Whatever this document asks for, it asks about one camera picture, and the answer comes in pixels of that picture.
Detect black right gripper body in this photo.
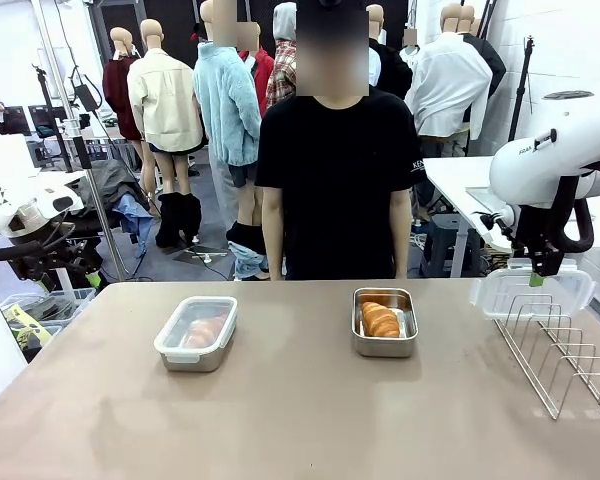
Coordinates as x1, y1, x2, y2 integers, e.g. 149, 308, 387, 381
511, 205, 567, 278

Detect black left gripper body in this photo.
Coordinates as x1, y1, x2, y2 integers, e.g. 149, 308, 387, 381
9, 239, 104, 282

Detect clear plastic clip lid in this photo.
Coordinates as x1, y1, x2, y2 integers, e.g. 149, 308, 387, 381
152, 295, 239, 365
468, 268, 598, 322

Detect golden brown croissant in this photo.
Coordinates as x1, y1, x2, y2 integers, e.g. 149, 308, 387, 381
360, 300, 402, 339
184, 314, 229, 350

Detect rectangular stainless steel container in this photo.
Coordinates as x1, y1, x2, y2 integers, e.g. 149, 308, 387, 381
351, 287, 420, 359
158, 299, 237, 374

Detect person's right forearm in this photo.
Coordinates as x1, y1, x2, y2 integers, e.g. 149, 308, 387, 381
260, 187, 285, 282

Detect person's left forearm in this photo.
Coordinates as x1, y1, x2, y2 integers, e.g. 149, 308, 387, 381
390, 189, 412, 281

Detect clear plastic storage bin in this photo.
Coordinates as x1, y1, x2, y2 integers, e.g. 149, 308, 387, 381
0, 287, 97, 331

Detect yellow printed bag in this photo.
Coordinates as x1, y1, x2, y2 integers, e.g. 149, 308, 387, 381
4, 304, 55, 349

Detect blue cloth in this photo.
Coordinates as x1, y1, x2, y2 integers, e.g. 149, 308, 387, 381
112, 193, 157, 259

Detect grey stool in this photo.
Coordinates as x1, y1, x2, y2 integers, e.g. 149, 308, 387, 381
421, 213, 482, 279

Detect dark grey cloth pile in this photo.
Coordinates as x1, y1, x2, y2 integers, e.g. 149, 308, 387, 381
77, 158, 154, 234

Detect white side table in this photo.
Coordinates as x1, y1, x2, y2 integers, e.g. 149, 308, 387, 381
422, 155, 600, 252

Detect slanted silver metal pole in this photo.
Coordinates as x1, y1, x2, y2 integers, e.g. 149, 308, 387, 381
32, 0, 129, 282

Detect black tripod stand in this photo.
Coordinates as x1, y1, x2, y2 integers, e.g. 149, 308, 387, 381
508, 34, 538, 147
31, 63, 77, 174

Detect crumpled blue jeans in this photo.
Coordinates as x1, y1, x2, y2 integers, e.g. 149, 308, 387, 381
227, 243, 272, 282

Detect black power adapter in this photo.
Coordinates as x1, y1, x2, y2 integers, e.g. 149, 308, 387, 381
73, 83, 104, 109

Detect mannequin in white shirt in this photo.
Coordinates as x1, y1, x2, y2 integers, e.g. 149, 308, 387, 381
407, 2, 494, 157

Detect mannequin in black coat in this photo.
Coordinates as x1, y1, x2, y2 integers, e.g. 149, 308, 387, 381
460, 4, 508, 127

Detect mannequin in burgundy coat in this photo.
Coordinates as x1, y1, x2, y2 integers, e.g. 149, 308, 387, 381
102, 27, 157, 204

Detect mannequin in cream jacket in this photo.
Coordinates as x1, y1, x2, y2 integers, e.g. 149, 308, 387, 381
126, 18, 206, 249

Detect person in black t-shirt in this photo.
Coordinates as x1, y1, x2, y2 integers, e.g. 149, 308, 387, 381
254, 0, 429, 282

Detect mannequin in light-blue fleece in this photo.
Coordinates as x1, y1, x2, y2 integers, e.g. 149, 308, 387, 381
192, 0, 271, 281

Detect mannequin in black jacket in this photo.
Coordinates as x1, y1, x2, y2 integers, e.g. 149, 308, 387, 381
365, 4, 414, 102

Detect mannequin in red jacket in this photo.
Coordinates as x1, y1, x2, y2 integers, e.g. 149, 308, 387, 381
237, 22, 277, 119

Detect mannequin in plaid hooded shirt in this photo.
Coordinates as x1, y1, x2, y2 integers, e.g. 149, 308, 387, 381
264, 2, 299, 117

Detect metal wire lid rack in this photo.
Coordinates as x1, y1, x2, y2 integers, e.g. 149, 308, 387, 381
494, 293, 600, 420

